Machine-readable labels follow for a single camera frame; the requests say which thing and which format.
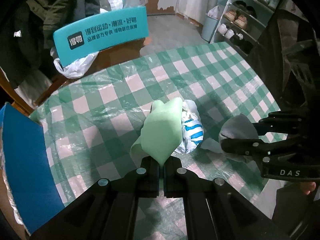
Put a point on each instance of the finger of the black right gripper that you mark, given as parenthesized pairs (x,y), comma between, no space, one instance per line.
(249,146)
(302,122)

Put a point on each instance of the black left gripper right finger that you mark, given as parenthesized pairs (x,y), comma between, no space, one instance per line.
(201,200)

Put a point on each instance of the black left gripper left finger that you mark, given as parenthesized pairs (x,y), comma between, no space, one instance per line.
(119,203)

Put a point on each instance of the grey knit cloth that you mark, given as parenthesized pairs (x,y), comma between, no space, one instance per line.
(238,127)

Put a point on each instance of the blue striped white sock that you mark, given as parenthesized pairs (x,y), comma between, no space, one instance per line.
(192,129)

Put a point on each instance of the light green cloth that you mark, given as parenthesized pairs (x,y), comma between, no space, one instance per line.
(161,133)

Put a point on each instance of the right hand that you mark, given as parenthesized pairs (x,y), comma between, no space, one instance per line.
(307,187)

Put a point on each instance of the green checkered tablecloth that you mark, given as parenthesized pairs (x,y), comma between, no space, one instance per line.
(90,125)

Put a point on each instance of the blue cardboard storage box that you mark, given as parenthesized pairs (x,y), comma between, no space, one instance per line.
(27,169)

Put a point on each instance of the light blue trash bin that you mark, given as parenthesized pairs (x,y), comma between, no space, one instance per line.
(209,27)

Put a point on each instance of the white shoe rack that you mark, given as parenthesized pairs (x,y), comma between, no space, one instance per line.
(241,22)

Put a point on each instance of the white plastic bag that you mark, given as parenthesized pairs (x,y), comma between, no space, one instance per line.
(76,69)

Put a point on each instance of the brown cardboard shipping box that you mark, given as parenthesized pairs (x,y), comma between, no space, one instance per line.
(106,58)

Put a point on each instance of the teal printed box flap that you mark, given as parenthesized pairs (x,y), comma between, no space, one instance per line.
(98,32)

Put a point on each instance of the dark hanging jacket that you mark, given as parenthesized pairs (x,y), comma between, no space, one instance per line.
(27,28)

